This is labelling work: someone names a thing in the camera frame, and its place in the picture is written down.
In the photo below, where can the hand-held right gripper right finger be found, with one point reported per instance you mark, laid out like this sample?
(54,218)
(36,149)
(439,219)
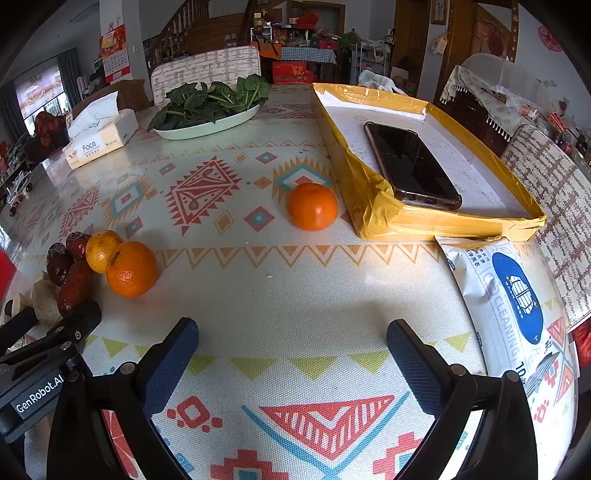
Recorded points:
(413,364)

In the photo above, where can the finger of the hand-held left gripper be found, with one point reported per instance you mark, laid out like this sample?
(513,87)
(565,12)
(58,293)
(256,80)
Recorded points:
(18,322)
(78,321)

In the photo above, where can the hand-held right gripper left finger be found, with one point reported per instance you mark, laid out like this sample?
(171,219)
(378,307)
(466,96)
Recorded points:
(171,364)

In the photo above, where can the peeled white water chestnut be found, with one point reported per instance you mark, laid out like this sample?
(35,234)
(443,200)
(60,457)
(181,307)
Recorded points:
(19,305)
(44,297)

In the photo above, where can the dark unpeeled water chestnut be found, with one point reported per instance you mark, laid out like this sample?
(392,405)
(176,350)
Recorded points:
(8,307)

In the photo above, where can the red date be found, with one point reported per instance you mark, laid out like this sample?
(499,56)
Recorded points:
(76,244)
(74,288)
(57,265)

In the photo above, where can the red tray box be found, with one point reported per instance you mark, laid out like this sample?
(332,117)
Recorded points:
(3,274)

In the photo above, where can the large orange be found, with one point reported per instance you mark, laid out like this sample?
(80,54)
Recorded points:
(131,269)

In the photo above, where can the small fruits far cluster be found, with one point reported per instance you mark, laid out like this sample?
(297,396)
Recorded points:
(18,184)

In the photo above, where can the small orange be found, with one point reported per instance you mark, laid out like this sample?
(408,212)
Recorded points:
(99,251)

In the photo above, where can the wet wipes pack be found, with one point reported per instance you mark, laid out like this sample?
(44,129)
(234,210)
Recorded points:
(508,300)

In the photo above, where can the patterned tablecloth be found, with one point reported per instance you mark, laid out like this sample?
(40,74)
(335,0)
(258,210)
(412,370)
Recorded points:
(277,300)

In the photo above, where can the yellow taped shallow box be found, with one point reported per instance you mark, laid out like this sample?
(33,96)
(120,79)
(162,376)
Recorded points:
(369,203)

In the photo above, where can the white tissue box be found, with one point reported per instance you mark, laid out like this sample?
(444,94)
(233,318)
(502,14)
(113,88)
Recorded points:
(99,134)

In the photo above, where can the chair with red cloth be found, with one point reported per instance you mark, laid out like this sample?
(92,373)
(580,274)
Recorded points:
(46,125)

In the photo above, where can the black smartphone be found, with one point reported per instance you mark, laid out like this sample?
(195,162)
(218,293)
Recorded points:
(411,166)

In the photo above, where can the grey curtain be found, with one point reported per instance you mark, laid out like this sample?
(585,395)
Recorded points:
(8,106)
(69,76)

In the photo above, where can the chair with patterned cover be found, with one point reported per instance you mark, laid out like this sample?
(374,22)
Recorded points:
(554,194)
(203,67)

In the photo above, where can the white oval plate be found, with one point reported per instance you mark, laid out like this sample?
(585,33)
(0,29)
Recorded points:
(207,128)

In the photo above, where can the wooden chair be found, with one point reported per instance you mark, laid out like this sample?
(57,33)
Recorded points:
(131,92)

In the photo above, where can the plate of green vegetables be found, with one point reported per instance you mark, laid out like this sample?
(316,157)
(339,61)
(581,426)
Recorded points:
(207,102)

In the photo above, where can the cabinet with fringed cloth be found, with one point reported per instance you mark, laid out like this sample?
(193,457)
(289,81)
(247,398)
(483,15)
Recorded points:
(485,94)

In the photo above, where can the wooden staircase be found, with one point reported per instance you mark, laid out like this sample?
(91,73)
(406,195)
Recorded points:
(203,27)

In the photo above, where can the red wall calendar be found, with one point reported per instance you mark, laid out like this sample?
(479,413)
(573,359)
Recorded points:
(113,50)

